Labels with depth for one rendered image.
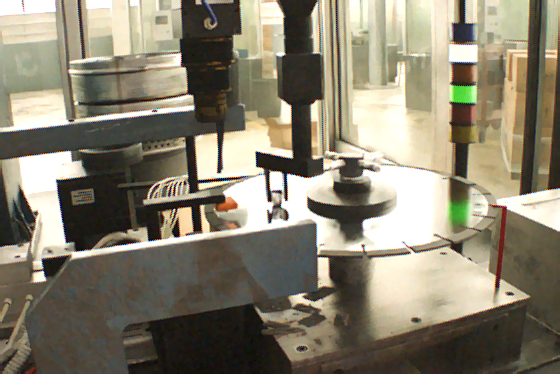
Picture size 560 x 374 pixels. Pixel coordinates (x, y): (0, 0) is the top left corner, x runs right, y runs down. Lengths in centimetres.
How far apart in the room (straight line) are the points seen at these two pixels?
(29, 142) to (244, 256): 43
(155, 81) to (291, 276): 81
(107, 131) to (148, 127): 6
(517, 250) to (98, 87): 88
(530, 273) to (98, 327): 58
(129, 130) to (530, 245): 58
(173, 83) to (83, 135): 48
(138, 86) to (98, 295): 82
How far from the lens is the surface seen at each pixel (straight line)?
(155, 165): 130
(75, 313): 46
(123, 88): 123
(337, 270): 70
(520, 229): 82
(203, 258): 46
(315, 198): 67
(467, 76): 91
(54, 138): 81
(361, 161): 67
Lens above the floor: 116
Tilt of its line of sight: 16 degrees down
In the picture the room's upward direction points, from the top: 2 degrees counter-clockwise
